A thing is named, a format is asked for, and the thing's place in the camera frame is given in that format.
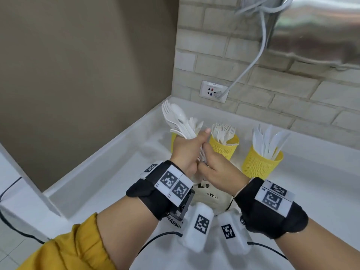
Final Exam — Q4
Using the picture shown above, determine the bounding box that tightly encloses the clear plastic cutlery bag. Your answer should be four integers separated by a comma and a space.
166, 168, 240, 231

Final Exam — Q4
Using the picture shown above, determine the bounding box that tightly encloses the person's right hand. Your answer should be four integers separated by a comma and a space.
198, 143, 251, 197

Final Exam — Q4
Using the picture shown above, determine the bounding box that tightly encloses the white power cable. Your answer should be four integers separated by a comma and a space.
216, 0, 293, 100

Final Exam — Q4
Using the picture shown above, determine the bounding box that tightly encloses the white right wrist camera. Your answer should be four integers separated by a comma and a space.
218, 209, 252, 256

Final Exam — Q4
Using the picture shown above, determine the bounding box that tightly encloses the bunch of sorted white spoons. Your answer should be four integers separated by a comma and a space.
187, 117, 204, 133

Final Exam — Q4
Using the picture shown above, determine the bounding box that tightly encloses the yellow sleeve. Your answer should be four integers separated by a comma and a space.
16, 213, 117, 270

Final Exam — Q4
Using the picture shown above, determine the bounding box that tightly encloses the thin black cable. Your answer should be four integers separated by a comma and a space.
0, 177, 47, 245

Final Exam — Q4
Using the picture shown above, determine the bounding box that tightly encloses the packed bundle of white cutlery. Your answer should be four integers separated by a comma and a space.
162, 99, 209, 166

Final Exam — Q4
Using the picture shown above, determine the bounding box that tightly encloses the black right wrist band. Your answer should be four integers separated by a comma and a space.
234, 177, 309, 240

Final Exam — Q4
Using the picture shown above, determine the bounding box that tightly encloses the bunch of sorted white forks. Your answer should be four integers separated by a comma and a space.
210, 123, 237, 146

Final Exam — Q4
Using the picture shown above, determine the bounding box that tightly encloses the bunch of sorted white knives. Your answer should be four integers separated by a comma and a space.
252, 124, 291, 160

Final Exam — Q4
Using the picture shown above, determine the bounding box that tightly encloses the white wall socket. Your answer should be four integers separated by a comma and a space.
199, 80, 230, 104

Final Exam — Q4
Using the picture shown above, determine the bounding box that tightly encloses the person's left hand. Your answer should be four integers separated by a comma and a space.
169, 127, 212, 177

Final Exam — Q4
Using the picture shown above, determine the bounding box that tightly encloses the black camera cable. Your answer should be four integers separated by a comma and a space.
247, 241, 289, 261
136, 232, 183, 262

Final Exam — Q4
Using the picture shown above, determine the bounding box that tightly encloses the person's right forearm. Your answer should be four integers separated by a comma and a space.
274, 217, 360, 270

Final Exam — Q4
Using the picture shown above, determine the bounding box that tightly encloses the steel wall hand dryer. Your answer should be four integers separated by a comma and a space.
267, 0, 360, 68

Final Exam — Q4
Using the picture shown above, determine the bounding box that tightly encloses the black left wrist band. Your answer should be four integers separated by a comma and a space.
126, 160, 195, 221

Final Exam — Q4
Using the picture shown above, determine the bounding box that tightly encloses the black wrist band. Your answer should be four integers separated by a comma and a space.
126, 160, 195, 221
234, 177, 309, 240

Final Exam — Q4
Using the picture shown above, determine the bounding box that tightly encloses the person's left forearm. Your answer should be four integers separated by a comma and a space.
97, 195, 159, 270

